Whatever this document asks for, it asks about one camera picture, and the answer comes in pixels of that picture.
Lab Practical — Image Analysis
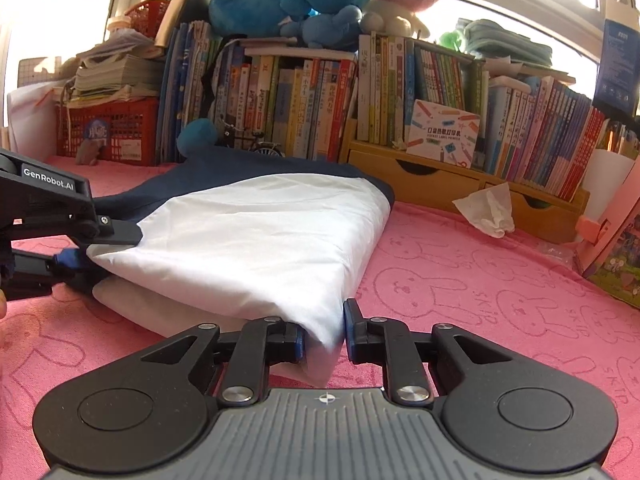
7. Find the stack of teal cloths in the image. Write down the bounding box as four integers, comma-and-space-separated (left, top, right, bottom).
457, 19, 554, 69

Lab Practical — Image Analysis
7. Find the clear plastic bag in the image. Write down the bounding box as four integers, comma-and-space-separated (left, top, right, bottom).
540, 242, 582, 267

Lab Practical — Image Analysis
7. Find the blue plush ball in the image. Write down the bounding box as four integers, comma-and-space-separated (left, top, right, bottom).
177, 119, 218, 161

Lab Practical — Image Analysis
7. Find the white plastic bag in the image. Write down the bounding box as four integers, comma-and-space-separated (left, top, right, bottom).
7, 82, 67, 155

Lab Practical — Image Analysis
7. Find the dark blue carton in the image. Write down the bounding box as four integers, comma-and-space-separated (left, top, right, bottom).
595, 0, 640, 117

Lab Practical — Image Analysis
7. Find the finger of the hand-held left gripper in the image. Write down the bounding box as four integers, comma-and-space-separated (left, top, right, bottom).
75, 210, 145, 251
51, 248, 108, 299

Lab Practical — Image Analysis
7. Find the red plastic crate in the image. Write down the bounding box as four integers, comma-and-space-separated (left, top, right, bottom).
55, 97, 163, 166

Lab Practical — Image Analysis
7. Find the crumpled white tissue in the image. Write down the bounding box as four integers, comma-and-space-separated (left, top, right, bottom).
452, 182, 516, 238

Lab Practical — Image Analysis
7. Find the row of colourful storybooks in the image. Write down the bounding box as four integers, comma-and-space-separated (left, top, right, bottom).
210, 42, 359, 162

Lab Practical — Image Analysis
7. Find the small blue plush toy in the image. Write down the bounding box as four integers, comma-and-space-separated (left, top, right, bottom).
280, 5, 363, 52

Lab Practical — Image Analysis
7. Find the pink rabbit-print blanket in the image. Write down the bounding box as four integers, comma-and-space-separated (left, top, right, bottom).
0, 152, 640, 480

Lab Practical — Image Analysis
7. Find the pink picture box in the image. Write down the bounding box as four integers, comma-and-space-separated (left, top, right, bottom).
575, 157, 640, 301

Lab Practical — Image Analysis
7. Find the black model bicycle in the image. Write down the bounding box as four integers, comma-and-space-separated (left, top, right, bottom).
220, 115, 286, 159

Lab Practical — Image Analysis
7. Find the gridded white board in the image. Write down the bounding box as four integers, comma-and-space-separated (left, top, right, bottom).
17, 57, 63, 87

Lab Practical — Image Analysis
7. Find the navy and white jacket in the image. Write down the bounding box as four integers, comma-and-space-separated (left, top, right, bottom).
87, 147, 396, 388

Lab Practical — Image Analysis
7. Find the wooden drawer organizer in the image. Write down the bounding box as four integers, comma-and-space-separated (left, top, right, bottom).
345, 120, 591, 243

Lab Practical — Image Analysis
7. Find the white pencil-print box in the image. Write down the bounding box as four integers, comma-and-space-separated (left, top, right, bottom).
406, 99, 481, 168

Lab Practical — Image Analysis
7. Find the row of thin blue booklets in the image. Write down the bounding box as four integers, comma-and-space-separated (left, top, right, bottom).
160, 20, 223, 163

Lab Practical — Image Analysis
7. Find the row of slim colourful books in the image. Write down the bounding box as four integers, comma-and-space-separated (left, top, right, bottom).
357, 32, 608, 201

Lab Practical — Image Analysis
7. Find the stack of paper workbooks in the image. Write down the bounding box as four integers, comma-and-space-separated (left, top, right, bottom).
72, 27, 166, 106

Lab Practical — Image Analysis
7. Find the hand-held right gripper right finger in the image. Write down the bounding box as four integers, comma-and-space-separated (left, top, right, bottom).
344, 299, 511, 406

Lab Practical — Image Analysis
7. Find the black hanging strap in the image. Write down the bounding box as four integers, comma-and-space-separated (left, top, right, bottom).
202, 40, 237, 112

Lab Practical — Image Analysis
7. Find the brown cardboard sheet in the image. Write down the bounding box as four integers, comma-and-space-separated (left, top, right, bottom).
155, 0, 202, 49

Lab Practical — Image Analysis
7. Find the red plastic basket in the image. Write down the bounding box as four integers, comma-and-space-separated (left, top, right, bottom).
125, 0, 171, 27

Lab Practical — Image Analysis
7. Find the small grey plush toy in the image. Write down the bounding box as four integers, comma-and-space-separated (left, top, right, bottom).
77, 137, 104, 166

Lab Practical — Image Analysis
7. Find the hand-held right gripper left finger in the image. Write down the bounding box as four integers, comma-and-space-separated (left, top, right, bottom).
142, 316, 306, 406

